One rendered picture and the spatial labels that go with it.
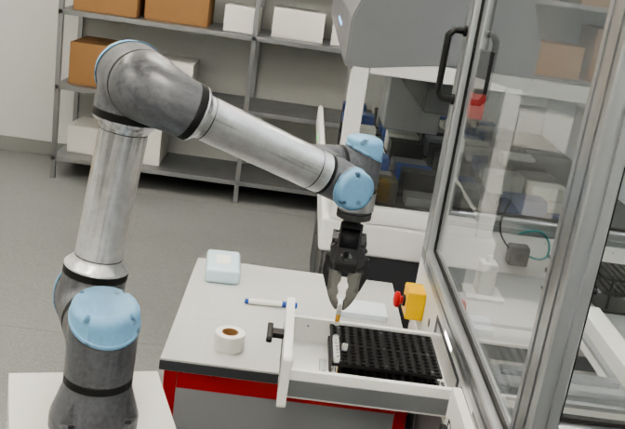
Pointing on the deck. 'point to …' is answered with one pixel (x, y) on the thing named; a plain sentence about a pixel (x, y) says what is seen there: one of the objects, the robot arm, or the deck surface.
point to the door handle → (445, 62)
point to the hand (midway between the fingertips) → (339, 304)
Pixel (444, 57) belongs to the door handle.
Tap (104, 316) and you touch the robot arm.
